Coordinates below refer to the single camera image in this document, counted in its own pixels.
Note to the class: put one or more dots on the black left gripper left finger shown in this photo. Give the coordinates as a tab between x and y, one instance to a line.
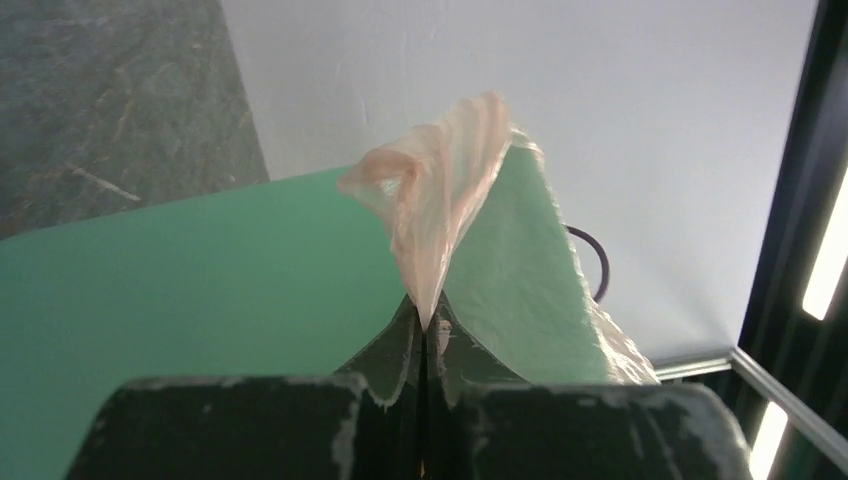
359	422

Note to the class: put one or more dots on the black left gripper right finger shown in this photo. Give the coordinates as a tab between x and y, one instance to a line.
487	422

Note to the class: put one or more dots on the pink plastic trash bag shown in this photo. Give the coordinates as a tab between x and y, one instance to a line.
485	257

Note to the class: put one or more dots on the green plastic trash bin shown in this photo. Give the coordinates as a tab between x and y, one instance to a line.
284	278

